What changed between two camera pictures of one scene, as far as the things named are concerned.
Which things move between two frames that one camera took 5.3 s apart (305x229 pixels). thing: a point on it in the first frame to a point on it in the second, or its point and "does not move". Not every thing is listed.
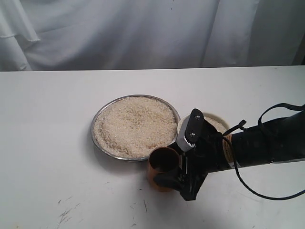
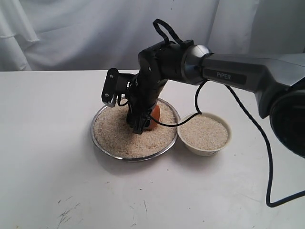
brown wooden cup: [162, 160] to [156, 113]
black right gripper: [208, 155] to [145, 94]
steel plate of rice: [132, 127] does not move
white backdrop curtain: [40, 35] does not move
